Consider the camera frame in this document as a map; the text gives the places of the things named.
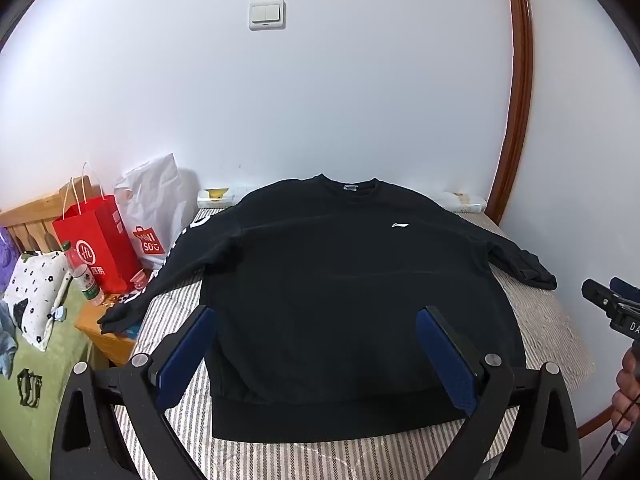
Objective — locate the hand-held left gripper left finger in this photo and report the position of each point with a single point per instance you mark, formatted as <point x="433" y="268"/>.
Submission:
<point x="182" y="355"/>

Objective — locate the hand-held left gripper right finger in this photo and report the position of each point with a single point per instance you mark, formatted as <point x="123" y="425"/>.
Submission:
<point x="447" y="360"/>

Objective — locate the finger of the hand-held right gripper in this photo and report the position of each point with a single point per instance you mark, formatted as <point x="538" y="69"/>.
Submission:
<point x="600" y="297"/>
<point x="627" y="289"/>

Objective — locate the black sweatshirt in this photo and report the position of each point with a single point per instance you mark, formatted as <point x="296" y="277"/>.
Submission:
<point x="350" y="285"/>

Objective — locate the person's right hand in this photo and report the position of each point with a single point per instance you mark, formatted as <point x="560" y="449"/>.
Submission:
<point x="626" y="385"/>

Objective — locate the orange wooden nightstand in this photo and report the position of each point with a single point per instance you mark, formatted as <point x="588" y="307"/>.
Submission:
<point x="110" y="345"/>

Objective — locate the green bedsheet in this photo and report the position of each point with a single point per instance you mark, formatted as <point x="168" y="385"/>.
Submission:
<point x="55" y="360"/>

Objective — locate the clear plastic bottle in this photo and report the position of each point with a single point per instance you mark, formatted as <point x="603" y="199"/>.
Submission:
<point x="82" y="272"/>

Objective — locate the red paper bag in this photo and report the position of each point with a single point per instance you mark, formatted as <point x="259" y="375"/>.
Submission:
<point x="95" y="230"/>

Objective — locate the black clip on bed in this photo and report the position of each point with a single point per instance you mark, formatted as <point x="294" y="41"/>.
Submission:
<point x="29" y="387"/>

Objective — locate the white flower print pillow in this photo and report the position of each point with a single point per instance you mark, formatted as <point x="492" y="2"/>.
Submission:
<point x="35" y="290"/>

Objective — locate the white Miniso plastic bag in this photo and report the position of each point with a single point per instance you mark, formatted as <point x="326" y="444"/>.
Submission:
<point x="150" y="195"/>

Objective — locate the blue denim cloth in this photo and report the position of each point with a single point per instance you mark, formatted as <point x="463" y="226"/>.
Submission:
<point x="6" y="340"/>

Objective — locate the purple cloth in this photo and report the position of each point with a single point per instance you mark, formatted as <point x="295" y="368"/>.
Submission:
<point x="7" y="260"/>

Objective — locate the wooden headboard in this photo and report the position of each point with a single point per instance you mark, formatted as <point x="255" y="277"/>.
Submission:
<point x="30" y="215"/>

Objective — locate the brown wooden door frame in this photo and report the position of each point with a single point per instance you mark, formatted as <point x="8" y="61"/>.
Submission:
<point x="520" y="110"/>

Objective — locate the white light switch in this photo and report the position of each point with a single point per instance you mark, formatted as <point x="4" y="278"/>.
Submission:
<point x="267" y="15"/>

